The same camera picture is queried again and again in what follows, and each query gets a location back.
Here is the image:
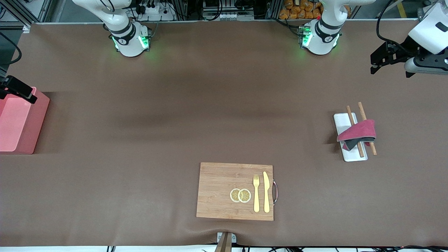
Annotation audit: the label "dark red cloth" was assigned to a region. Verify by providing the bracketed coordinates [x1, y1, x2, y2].
[337, 119, 377, 152]

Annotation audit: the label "pink plastic bin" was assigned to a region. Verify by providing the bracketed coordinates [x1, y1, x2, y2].
[0, 87, 50, 155]

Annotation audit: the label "brown wooden chopstick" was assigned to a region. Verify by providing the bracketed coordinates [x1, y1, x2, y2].
[346, 106, 365, 158]
[358, 102, 377, 156]

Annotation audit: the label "white rectangular tray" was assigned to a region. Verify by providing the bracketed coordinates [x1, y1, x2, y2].
[334, 113, 368, 162]

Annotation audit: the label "orange snack packets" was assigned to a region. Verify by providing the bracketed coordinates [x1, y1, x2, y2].
[279, 0, 351, 20]

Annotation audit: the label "brown table cover mat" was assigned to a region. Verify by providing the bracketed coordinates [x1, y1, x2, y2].
[0, 20, 448, 247]

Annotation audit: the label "white power strip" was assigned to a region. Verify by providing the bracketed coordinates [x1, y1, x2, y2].
[135, 0, 175, 21]

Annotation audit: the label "yellow plastic knife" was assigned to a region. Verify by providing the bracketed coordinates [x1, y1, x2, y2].
[263, 171, 271, 213]

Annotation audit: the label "yellow plastic fork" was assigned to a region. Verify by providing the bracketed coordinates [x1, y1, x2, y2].
[253, 174, 260, 213]

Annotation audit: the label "bamboo cutting board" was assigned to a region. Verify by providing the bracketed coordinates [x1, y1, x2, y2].
[196, 162, 274, 222]

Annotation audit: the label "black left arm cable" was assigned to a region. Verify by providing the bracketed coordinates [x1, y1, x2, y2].
[376, 0, 415, 55]

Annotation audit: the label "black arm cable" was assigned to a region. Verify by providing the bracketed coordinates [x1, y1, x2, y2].
[376, 0, 415, 55]
[0, 32, 22, 68]

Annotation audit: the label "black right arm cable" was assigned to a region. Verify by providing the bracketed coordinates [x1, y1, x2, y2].
[0, 32, 22, 68]

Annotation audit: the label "grey metal table bracket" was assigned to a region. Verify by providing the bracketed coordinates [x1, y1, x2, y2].
[214, 232, 237, 252]

